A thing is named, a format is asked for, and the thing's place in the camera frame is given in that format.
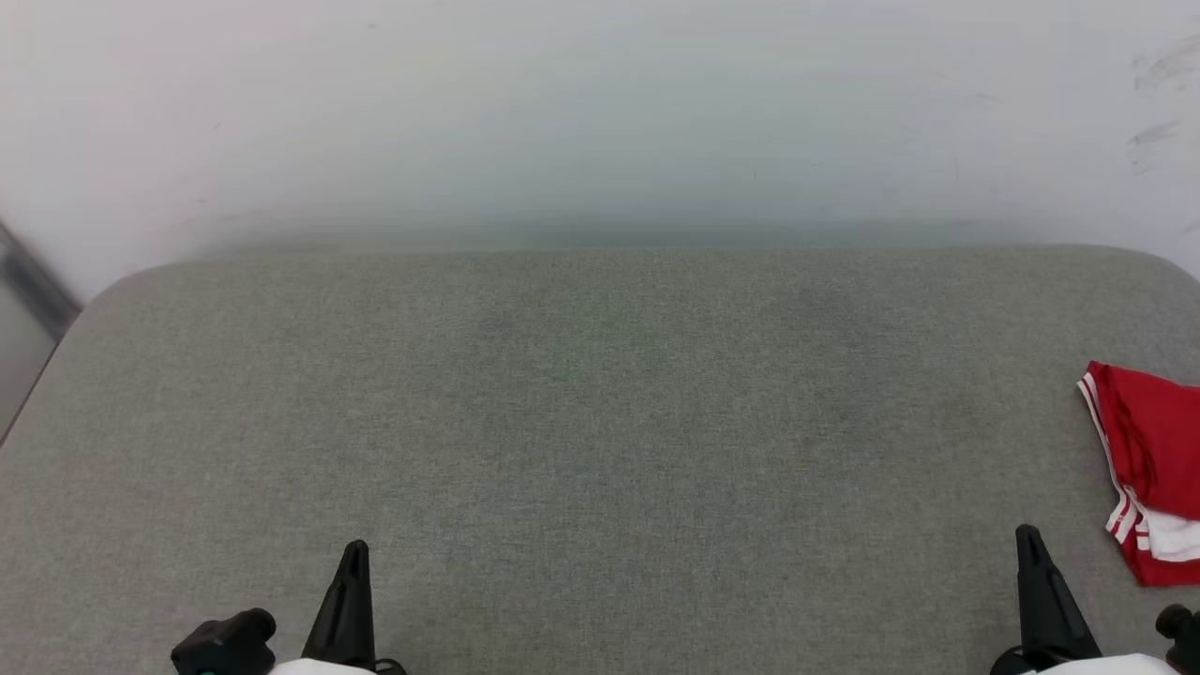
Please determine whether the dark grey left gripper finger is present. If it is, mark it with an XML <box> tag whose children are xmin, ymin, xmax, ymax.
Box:
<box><xmin>302</xmin><ymin>541</ymin><xmax>356</xmax><ymax>672</ymax></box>
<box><xmin>347</xmin><ymin>541</ymin><xmax>377</xmax><ymax>672</ymax></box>

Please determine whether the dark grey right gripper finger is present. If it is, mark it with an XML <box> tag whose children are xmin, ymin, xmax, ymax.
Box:
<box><xmin>1015</xmin><ymin>524</ymin><xmax>1066</xmax><ymax>659</ymax></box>
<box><xmin>1028</xmin><ymin>524</ymin><xmax>1103</xmax><ymax>660</ymax></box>

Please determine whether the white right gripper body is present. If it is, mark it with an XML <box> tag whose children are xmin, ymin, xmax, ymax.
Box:
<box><xmin>989</xmin><ymin>647</ymin><xmax>1178</xmax><ymax>675</ymax></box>

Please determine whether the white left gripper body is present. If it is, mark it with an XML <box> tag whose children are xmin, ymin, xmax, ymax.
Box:
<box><xmin>267</xmin><ymin>658</ymin><xmax>408</xmax><ymax>675</ymax></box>

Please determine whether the red white-sleeved shirt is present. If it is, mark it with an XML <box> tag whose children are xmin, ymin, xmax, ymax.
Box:
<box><xmin>1076</xmin><ymin>361</ymin><xmax>1200</xmax><ymax>588</ymax></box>

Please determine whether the grey fabric sofa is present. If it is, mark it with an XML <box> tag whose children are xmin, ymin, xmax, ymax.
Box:
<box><xmin>0</xmin><ymin>246</ymin><xmax>1200</xmax><ymax>675</ymax></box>

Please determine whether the dark grey frame strip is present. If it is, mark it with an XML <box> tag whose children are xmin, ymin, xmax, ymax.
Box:
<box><xmin>0</xmin><ymin>220</ymin><xmax>83</xmax><ymax>343</ymax></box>

